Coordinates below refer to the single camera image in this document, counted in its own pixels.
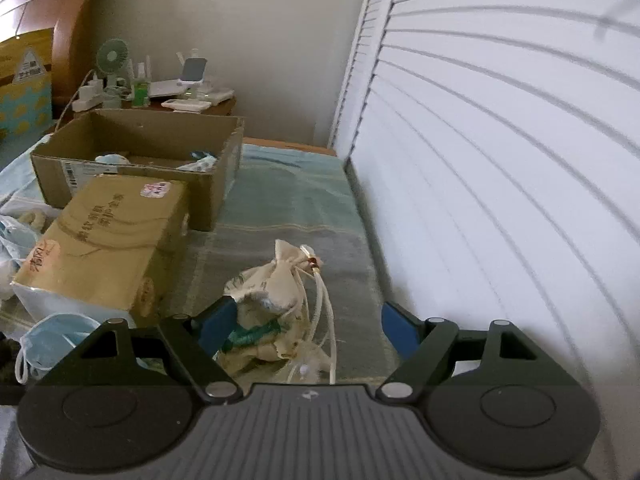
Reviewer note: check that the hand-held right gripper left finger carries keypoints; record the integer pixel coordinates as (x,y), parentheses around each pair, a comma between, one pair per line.
(217,322)

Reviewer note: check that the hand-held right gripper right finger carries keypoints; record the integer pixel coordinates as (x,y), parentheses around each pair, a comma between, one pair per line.
(400,332)

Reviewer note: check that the clear plastic bag bundle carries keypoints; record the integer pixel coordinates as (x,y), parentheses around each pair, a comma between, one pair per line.
(280,285)

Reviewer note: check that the cream fuzzy scrunchie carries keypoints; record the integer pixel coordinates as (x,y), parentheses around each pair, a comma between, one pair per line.
(32,218)

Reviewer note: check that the cardboard box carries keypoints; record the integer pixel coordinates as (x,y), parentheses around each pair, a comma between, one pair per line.
(52,180)

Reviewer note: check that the tan tissue pack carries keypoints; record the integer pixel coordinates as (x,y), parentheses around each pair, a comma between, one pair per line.
(110,240)

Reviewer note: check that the grey green bed mat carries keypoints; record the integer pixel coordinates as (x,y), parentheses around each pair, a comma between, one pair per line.
(290,200)

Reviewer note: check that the light blue pouch in box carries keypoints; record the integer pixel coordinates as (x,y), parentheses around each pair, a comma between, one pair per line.
(111,159)

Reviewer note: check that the white louvered door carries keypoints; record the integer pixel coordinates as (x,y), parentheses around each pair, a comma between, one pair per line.
(500,160)

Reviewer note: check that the wooden nightstand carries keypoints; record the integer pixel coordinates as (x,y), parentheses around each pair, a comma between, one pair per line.
(225,108)

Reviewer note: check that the white remote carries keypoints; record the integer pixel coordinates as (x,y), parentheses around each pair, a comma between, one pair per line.
(187,106)

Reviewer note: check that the white flat box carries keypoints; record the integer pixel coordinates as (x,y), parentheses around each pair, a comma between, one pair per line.
(219,96)

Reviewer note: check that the green bottle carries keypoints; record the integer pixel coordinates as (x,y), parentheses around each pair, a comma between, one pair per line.
(140,91)

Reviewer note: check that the light blue towel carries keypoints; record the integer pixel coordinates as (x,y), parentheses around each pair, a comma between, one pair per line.
(17,170)

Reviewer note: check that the phone on white stand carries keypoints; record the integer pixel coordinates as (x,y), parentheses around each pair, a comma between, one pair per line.
(194,69)

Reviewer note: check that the white power strip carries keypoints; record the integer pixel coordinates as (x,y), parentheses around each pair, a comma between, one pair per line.
(85,101)

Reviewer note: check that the green desk fan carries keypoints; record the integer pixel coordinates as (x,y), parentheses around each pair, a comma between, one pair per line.
(111,55)

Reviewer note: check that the yellow blue patterned cushion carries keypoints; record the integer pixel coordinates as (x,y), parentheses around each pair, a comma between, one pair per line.
(25,100)

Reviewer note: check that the wooden headboard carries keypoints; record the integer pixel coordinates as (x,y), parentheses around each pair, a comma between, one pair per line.
(75,10)

